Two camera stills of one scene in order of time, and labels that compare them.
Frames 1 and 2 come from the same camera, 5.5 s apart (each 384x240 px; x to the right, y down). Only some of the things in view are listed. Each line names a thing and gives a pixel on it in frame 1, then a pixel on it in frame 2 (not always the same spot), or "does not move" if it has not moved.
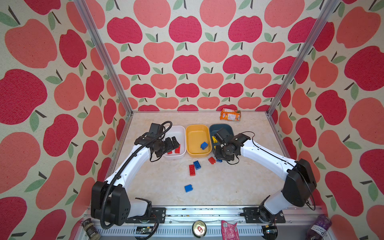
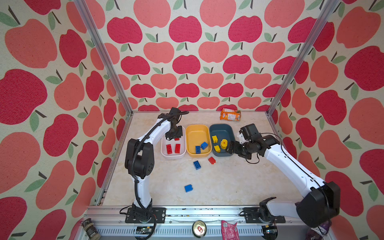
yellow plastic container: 195,135 does not move
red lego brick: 177,150 does not move
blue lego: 197,165 does not move
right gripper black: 216,155 -> 235,150
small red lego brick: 212,160 does not move
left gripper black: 170,146 -> 180,134
